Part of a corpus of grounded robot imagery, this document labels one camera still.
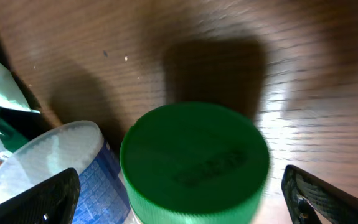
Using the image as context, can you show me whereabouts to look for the white blue round container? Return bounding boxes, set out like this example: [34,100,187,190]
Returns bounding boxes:
[0,120,136,224]

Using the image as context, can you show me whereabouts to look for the green lid jar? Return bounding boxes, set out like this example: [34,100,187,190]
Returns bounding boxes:
[120,102,270,223]

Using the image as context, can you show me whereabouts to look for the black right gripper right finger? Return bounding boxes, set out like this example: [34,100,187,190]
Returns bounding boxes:
[281,165,358,224]

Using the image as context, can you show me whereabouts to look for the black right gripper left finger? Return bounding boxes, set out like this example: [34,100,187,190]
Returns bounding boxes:
[0,168,80,224]

